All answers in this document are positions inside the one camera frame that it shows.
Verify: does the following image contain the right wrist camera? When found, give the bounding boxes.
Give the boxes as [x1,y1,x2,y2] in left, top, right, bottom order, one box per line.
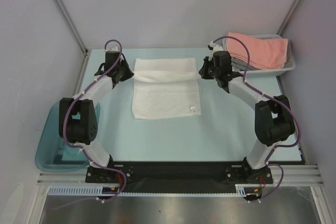
[208,41,224,54]

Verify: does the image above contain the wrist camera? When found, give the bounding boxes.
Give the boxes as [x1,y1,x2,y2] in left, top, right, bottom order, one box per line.
[104,46,120,53]
[208,41,224,54]

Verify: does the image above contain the aluminium corner post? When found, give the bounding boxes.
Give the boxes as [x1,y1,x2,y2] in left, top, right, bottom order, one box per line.
[277,0,302,36]
[38,0,89,56]

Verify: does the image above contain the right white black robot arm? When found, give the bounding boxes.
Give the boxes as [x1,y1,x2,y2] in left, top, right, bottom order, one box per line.
[198,51,295,183]

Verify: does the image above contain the left aluminium corner post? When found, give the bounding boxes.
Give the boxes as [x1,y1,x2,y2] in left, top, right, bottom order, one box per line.
[38,0,89,56]

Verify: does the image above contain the aluminium frame rail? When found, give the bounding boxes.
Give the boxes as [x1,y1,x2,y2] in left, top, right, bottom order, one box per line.
[37,165,324,187]

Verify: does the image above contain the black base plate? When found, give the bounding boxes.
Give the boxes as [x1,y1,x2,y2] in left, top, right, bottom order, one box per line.
[85,161,273,187]

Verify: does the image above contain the right aluminium corner post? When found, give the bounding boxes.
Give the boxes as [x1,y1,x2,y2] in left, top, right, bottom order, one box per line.
[277,0,302,36]

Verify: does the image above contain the white towel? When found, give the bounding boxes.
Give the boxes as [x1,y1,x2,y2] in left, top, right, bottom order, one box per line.
[132,58,201,120]

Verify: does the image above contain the pink striped towel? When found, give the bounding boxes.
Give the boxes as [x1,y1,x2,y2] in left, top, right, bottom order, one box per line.
[225,31,289,69]

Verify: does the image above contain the teal plastic tray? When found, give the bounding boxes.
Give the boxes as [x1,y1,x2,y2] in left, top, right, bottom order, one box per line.
[35,102,89,173]

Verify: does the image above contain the slotted cable duct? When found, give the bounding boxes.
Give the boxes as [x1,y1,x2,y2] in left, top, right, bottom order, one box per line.
[48,184,261,198]

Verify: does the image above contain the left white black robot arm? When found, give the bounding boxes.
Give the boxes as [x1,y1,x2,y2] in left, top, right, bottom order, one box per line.
[59,49,134,182]

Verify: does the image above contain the white perforated plastic basket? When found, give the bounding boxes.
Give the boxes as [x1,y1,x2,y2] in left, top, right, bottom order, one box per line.
[222,34,297,76]

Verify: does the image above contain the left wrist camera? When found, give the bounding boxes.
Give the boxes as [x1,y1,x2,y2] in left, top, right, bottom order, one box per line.
[104,46,120,53]

